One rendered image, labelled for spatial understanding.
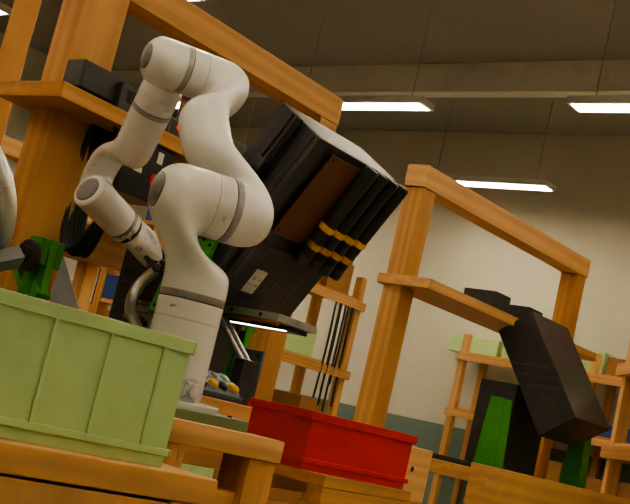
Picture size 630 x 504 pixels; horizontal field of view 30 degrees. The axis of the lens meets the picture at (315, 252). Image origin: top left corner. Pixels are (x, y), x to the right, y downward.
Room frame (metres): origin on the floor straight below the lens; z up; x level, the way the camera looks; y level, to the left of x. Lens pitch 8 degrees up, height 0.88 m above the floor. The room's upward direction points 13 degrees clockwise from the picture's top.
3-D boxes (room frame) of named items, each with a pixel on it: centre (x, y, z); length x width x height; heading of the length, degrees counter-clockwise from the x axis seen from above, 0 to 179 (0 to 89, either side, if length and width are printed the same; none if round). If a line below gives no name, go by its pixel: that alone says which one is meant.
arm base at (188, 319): (2.12, 0.20, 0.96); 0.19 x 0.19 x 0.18
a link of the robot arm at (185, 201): (2.10, 0.23, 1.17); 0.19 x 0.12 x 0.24; 118
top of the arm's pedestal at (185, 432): (2.12, 0.20, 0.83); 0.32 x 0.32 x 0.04; 47
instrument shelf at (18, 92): (3.12, 0.49, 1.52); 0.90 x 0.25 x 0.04; 142
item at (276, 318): (2.96, 0.15, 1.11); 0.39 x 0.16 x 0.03; 52
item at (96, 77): (2.87, 0.63, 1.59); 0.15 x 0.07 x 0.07; 142
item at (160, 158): (3.00, 0.51, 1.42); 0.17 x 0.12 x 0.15; 142
